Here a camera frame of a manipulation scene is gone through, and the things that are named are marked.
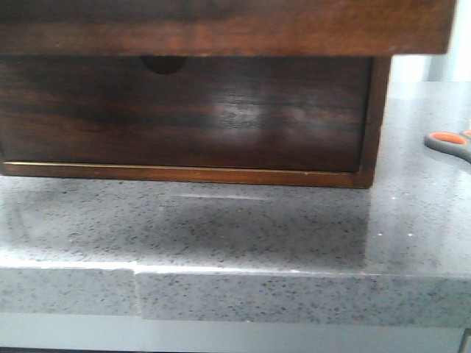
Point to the dark wooden drawer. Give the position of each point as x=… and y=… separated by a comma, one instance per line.
x=295, y=113

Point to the grey orange handled scissors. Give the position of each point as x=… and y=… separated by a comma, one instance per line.
x=456, y=144

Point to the dark wooden drawer cabinet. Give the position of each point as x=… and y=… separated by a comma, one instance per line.
x=164, y=34

